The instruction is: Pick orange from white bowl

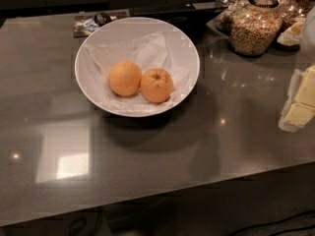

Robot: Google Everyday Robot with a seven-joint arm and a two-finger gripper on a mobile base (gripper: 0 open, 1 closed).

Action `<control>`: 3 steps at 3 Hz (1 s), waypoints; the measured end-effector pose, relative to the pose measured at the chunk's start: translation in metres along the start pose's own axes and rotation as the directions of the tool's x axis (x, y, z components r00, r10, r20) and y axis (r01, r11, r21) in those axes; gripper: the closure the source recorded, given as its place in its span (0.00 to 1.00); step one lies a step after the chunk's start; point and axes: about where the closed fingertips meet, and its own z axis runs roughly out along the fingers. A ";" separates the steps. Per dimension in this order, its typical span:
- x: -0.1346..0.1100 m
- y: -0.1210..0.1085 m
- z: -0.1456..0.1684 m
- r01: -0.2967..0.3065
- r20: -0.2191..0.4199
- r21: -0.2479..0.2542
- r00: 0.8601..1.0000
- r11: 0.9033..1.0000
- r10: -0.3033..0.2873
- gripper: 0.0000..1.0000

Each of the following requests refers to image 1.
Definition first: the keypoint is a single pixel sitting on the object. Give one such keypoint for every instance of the glass jar of cereal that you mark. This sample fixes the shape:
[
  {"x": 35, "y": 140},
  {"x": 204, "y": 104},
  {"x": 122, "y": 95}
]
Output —
[{"x": 254, "y": 27}]

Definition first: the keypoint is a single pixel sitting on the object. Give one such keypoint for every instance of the glass jar right back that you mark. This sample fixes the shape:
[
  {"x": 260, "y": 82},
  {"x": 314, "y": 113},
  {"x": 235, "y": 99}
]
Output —
[{"x": 298, "y": 10}]

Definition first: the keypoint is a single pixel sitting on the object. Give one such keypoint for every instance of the white bowl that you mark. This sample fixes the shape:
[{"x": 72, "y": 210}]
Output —
[{"x": 98, "y": 92}]

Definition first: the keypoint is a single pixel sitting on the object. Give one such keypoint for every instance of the orange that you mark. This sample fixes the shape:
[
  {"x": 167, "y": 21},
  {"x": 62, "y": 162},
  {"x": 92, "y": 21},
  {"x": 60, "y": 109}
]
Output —
[
  {"x": 124, "y": 78},
  {"x": 156, "y": 85}
]

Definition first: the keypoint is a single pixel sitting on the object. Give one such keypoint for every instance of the dark plate with food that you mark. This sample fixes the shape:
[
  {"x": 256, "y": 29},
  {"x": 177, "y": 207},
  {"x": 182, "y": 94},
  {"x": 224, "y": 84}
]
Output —
[{"x": 290, "y": 38}]

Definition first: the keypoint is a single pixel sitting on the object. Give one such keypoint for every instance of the white paper liner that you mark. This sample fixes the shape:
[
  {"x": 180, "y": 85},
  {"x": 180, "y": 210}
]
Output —
[{"x": 144, "y": 51}]

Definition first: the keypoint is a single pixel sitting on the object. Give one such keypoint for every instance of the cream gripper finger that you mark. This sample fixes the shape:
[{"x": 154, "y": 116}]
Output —
[{"x": 299, "y": 108}]

